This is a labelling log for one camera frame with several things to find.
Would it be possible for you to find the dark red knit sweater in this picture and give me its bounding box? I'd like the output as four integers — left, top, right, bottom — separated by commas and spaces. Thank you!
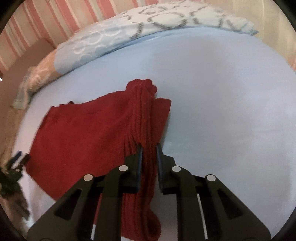
26, 79, 171, 240

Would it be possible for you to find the brown garment on bed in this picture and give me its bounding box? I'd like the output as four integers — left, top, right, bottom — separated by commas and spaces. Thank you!
1, 108, 27, 163

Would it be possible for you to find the pink upholstered headboard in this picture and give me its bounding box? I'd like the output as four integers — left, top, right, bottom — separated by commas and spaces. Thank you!
0, 39, 55, 113

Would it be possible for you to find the patterned folded duvet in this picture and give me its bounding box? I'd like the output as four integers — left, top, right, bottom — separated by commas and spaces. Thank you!
12, 1, 257, 110

